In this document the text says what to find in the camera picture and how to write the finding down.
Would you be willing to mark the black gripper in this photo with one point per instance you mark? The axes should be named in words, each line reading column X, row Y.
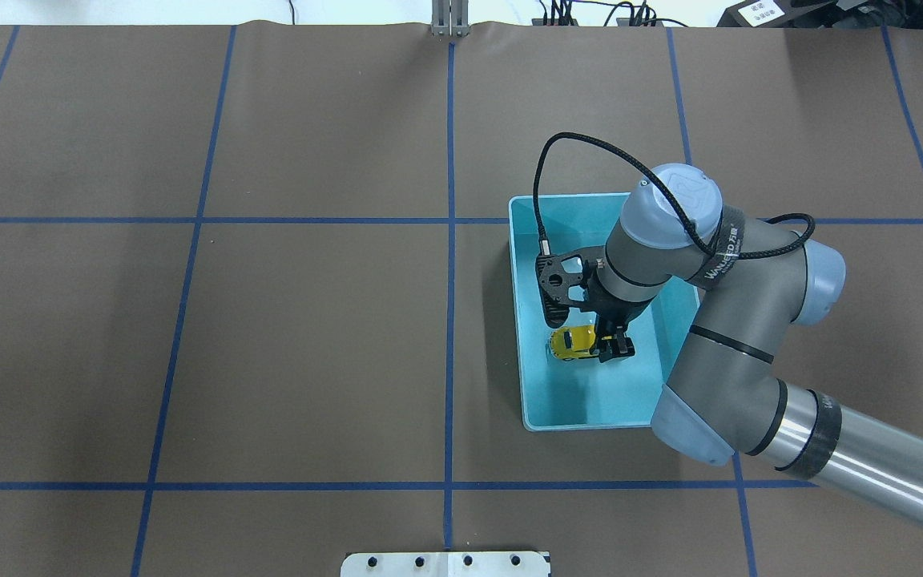
column 610, row 311

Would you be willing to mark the yellow beetle toy car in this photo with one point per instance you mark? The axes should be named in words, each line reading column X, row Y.
column 571, row 343

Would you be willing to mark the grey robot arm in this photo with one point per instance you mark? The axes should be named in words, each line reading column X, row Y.
column 721, row 397

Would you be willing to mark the turquoise plastic bin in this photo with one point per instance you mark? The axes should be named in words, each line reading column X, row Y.
column 585, row 394

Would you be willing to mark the black box with label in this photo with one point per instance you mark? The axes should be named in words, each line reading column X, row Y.
column 757, row 14

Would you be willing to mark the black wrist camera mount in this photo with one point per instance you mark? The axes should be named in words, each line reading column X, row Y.
column 561, row 280

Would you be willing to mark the white metal base plate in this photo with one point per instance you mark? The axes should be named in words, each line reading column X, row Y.
column 448, row 563

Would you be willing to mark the aluminium frame post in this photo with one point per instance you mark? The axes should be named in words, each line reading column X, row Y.
column 450, row 18

